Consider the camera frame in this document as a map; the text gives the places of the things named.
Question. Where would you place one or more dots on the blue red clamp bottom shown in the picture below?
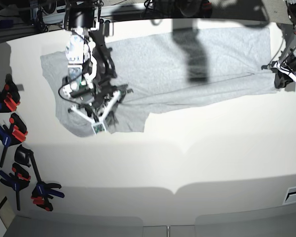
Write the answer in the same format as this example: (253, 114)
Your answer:
(43, 192)

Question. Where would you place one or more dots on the black bar clamp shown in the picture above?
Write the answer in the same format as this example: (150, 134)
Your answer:
(24, 156)

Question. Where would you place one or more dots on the blue red clamp lower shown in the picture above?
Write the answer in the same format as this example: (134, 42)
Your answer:
(18, 180)

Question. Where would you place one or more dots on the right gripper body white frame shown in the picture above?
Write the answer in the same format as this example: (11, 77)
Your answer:
(100, 106)

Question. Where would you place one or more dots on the grey T-shirt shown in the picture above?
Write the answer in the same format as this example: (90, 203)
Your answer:
(187, 68)

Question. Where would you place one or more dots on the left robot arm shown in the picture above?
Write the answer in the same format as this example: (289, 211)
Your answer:
(288, 56)

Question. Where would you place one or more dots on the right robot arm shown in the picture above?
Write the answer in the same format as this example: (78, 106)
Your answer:
(90, 67)

